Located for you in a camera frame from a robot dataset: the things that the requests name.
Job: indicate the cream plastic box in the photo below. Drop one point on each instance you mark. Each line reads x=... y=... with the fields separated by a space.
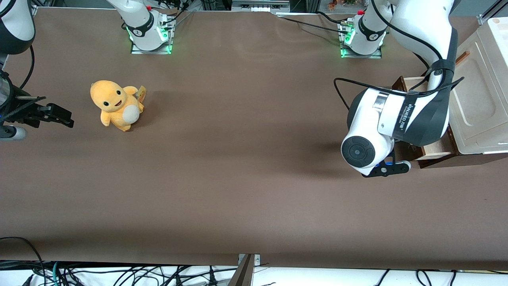
x=484 y=99

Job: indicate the orange brown strip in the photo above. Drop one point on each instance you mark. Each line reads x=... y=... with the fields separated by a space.
x=463 y=57

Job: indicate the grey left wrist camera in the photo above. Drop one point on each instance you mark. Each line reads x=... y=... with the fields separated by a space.
x=393 y=169

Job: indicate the dark brown wooden cabinet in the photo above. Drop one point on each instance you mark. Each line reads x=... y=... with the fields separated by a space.
x=476 y=159

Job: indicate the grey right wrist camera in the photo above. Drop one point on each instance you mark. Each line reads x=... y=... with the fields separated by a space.
x=14 y=133

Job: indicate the brown table cover mat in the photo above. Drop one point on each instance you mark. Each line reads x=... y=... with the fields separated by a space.
x=254 y=159

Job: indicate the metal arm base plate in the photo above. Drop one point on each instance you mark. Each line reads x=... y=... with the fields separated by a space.
x=137 y=51
x=373 y=55

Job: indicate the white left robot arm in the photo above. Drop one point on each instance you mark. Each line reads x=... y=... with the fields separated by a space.
x=397 y=115

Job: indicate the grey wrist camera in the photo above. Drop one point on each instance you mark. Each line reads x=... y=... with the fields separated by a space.
x=393 y=169
x=14 y=133

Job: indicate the grey network switch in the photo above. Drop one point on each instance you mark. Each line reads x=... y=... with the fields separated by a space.
x=260 y=6

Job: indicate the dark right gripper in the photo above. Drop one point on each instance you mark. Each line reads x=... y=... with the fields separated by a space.
x=24 y=111

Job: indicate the aluminium frame profile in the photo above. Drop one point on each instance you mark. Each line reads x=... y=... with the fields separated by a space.
x=492 y=15

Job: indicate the small orange object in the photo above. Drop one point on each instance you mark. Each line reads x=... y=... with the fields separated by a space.
x=332 y=4

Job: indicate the metal camera stand bracket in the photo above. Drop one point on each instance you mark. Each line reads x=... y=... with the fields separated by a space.
x=246 y=272

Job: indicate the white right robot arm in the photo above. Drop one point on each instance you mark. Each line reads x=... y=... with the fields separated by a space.
x=139 y=24

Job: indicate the yellow plush toy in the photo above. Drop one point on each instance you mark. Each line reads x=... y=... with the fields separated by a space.
x=115 y=107

